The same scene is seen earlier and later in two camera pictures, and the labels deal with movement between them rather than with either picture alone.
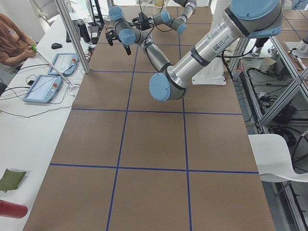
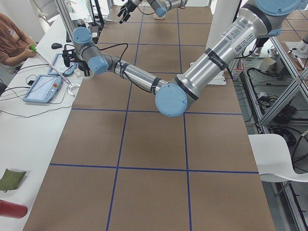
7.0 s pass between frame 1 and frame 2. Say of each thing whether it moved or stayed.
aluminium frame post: stayed
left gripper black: moved
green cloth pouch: stayed
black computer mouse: stayed
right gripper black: moved
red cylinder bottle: stayed
